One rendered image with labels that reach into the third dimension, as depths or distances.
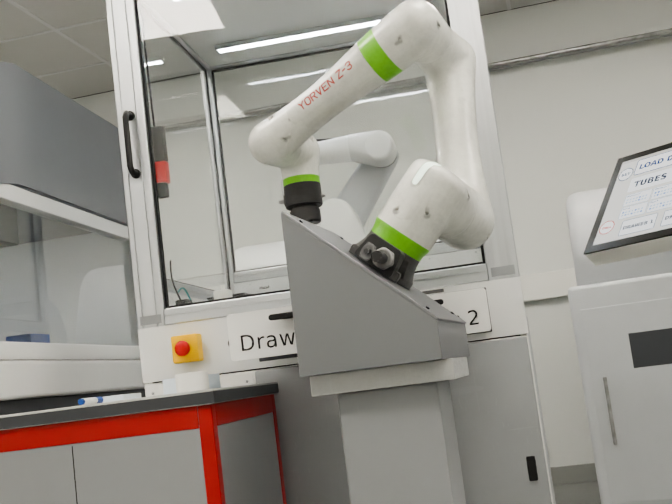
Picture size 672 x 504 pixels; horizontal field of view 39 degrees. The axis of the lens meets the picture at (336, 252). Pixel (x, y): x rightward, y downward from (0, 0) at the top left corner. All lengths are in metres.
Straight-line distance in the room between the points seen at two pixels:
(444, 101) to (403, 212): 0.38
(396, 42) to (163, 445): 0.98
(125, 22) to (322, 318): 1.27
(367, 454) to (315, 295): 0.32
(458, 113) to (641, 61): 3.78
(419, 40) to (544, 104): 3.73
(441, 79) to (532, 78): 3.66
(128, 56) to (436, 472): 1.49
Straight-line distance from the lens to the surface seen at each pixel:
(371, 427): 1.87
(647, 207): 2.26
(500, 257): 2.45
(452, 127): 2.15
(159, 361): 2.59
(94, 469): 2.02
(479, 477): 2.45
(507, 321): 2.44
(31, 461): 2.08
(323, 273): 1.81
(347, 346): 1.80
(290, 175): 2.32
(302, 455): 2.50
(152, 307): 2.60
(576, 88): 5.83
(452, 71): 2.21
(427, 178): 1.91
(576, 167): 5.73
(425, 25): 2.11
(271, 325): 2.22
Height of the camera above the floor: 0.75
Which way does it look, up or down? 8 degrees up
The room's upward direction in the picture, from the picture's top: 7 degrees counter-clockwise
